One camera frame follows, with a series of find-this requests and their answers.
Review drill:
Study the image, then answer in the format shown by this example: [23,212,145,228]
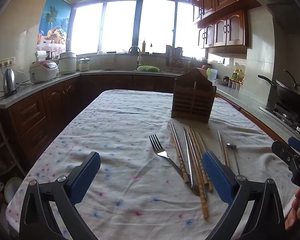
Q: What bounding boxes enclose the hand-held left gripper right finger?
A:
[201,151,287,240]

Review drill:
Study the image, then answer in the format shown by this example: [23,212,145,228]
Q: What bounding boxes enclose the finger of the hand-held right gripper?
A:
[272,141,300,165]
[288,137,300,155]

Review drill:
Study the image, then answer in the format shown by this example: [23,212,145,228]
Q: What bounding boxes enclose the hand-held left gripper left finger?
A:
[19,151,101,240]

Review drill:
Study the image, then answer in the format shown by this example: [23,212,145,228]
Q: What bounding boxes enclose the silver metal chopstick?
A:
[183,127,196,189]
[217,130,227,166]
[186,131,200,195]
[220,134,231,168]

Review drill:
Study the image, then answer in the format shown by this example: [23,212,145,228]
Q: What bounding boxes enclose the bundle of wooden chopsticks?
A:
[170,121,214,220]

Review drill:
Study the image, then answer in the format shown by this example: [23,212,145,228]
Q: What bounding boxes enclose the silver metal spoon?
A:
[226,143,241,175]

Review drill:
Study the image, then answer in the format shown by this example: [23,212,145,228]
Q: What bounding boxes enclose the silver metal fork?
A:
[149,134,190,187]

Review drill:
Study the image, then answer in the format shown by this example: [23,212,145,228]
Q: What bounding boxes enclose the wooden utensil holder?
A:
[171,68,217,124]

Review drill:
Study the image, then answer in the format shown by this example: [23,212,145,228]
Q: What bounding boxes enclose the person's right hand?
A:
[285,188,300,230]

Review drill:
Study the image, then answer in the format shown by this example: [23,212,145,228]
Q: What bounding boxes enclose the gas stove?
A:
[259,102,300,134]

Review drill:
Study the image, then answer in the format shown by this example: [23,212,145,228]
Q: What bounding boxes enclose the black wok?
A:
[258,69,300,115]

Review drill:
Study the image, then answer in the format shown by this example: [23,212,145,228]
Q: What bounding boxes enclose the grey kitchen countertop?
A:
[0,69,300,150]

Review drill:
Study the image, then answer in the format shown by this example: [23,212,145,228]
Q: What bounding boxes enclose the white floral tablecloth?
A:
[5,89,300,240]

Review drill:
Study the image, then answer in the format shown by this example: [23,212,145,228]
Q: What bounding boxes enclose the pale green round dish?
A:
[4,177,23,203]

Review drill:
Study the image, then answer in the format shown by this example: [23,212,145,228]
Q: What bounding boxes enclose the wooden lower cabinets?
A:
[0,74,180,170]

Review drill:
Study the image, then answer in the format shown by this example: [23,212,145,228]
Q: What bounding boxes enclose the wooden cabinets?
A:
[189,0,278,49]
[0,74,180,170]

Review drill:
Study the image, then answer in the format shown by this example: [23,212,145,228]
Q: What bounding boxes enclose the yellow cooking oil bottle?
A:
[232,69,244,83]

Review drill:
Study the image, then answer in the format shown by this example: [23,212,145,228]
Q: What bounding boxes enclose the white pitcher with green lid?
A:
[206,68,218,81]

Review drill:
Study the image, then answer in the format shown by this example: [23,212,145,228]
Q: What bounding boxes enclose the small white electric pot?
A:
[77,57,93,72]

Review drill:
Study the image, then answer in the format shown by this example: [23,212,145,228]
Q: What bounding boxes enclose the red and white rice cooker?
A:
[29,60,58,83]

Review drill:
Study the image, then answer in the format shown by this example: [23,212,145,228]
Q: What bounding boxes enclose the large white rice cooker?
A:
[58,52,78,75]

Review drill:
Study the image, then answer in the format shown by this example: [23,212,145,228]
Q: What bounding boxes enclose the steel electric kettle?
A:
[2,68,19,98]

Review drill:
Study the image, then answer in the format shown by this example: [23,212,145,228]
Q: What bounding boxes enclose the green plastic basket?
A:
[137,65,160,72]

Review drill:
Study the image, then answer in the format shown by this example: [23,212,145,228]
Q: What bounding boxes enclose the metal dish rack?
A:
[164,44,190,73]

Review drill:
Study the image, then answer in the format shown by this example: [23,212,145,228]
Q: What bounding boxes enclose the curved steel faucet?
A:
[128,46,142,71]

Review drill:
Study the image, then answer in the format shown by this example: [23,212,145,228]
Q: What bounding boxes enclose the wooden upper cabinets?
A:
[189,0,278,49]

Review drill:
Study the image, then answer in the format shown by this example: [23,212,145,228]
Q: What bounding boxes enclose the paper towel roll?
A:
[35,50,48,62]

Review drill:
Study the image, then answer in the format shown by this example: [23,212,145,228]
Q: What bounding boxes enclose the range hood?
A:
[252,0,300,38]

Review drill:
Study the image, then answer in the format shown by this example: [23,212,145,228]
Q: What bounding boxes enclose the large kitchen window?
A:
[70,0,208,55]

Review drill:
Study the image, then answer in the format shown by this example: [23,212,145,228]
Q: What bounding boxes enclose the white power cable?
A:
[14,62,30,85]

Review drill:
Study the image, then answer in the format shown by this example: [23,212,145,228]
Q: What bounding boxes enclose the wall power outlet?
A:
[0,57,16,68]

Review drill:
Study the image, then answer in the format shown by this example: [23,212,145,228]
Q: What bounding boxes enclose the tropical fruit wall poster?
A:
[36,0,73,52]

